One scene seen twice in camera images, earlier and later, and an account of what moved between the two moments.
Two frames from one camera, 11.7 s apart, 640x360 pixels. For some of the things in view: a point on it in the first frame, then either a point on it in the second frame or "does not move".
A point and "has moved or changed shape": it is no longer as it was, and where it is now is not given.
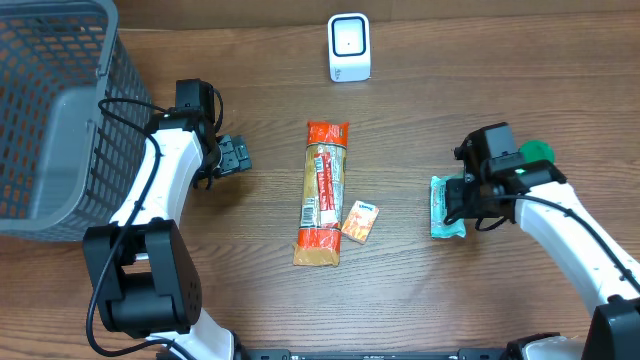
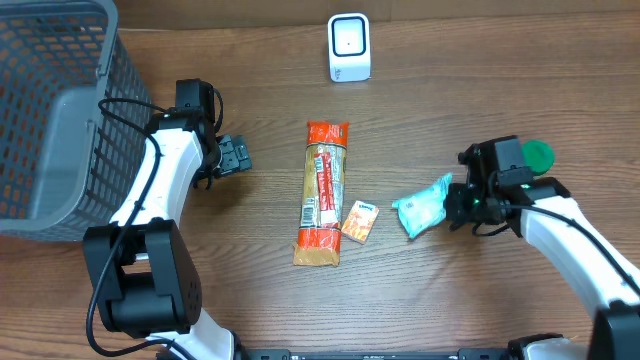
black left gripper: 234,154 does not move
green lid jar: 537,150 does not move
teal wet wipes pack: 438,209 has moved or changed shape
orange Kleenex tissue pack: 360,221 does not move
